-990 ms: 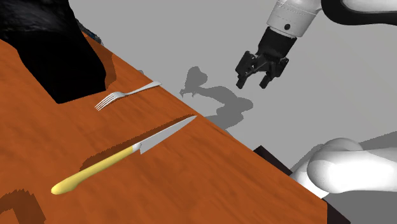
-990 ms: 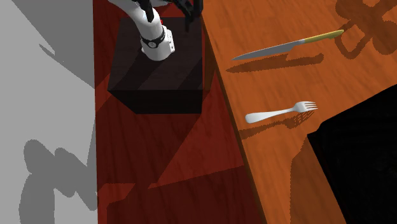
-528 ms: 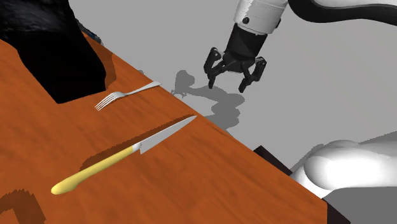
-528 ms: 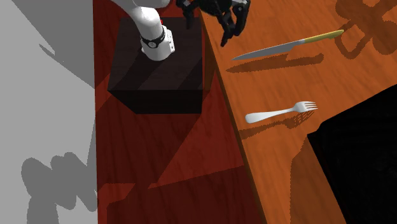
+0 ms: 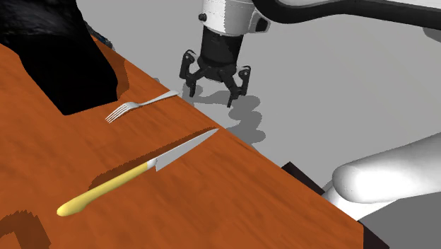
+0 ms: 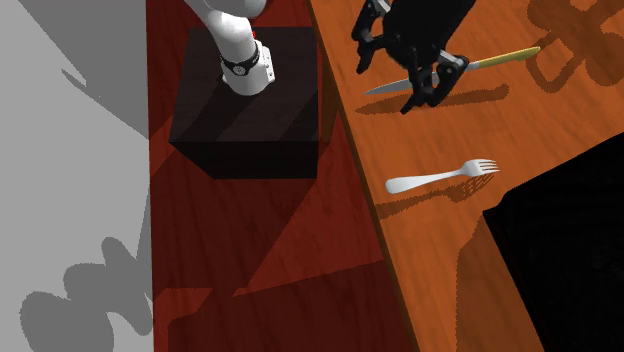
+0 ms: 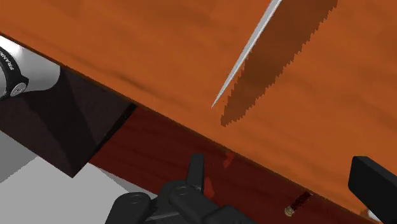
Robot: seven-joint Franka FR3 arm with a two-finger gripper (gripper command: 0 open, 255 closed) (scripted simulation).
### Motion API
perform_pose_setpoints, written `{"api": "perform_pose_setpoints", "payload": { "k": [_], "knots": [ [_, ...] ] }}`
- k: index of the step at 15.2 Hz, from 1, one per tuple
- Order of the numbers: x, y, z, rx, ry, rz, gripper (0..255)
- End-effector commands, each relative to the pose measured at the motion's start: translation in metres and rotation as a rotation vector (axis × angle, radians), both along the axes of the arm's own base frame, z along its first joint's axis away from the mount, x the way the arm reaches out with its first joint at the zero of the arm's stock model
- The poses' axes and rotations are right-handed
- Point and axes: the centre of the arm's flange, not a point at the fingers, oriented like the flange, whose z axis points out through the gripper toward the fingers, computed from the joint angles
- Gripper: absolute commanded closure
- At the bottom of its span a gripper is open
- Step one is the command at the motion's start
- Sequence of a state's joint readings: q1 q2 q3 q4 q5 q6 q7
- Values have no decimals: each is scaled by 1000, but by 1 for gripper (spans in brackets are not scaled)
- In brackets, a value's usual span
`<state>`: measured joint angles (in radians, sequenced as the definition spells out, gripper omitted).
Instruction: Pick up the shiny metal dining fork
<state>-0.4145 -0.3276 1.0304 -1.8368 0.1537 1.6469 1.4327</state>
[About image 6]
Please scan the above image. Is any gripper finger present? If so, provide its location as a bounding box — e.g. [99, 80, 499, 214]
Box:
[351, 0, 392, 76]
[400, 49, 471, 116]

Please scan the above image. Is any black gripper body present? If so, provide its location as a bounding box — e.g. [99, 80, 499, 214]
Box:
[381, 0, 477, 70]

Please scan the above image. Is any dark robot stand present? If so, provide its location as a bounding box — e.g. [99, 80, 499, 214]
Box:
[167, 26, 322, 181]

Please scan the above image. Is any white fork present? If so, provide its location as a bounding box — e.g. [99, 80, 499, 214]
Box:
[384, 158, 501, 196]

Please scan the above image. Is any black box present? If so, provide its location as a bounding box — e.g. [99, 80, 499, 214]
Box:
[481, 131, 624, 352]

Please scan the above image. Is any yellow handled knife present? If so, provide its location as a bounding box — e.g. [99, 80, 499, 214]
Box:
[363, 46, 542, 96]

